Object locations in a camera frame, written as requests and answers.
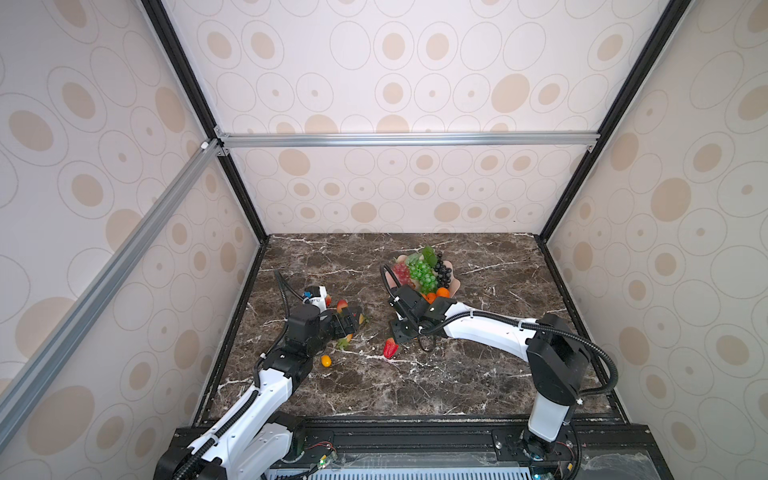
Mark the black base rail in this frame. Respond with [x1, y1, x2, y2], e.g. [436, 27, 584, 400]
[157, 416, 673, 480]

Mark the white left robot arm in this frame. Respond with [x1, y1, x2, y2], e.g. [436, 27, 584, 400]
[153, 301, 365, 479]

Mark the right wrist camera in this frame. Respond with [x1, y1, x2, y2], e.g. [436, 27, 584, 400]
[389, 285, 431, 323]

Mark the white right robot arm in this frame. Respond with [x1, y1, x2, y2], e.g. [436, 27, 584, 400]
[389, 295, 592, 448]

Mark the black vertical frame post right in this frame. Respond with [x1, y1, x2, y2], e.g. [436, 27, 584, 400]
[536, 0, 693, 245]

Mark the black vertical frame post left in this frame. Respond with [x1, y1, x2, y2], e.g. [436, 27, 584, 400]
[140, 0, 269, 243]

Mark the pink scalloped fruit bowl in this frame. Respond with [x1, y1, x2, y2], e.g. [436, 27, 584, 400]
[394, 251, 460, 297]

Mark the green fake grape bunch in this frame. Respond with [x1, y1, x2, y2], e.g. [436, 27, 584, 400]
[405, 246, 438, 294]

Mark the silver horizontal aluminium bar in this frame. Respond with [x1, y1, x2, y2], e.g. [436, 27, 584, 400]
[221, 131, 600, 148]

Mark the red fake grape bunch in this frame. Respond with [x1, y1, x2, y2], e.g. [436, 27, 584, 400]
[392, 262, 414, 287]

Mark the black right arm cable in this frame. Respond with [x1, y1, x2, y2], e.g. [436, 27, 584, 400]
[380, 263, 619, 480]

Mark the black vertical frame post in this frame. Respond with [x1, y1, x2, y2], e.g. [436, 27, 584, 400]
[536, 0, 693, 245]
[140, 0, 269, 243]

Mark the black fake grape bunch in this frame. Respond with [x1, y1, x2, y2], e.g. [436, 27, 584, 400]
[433, 253, 452, 289]

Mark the silver diagonal aluminium bar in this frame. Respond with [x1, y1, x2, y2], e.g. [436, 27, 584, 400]
[1, 138, 222, 449]

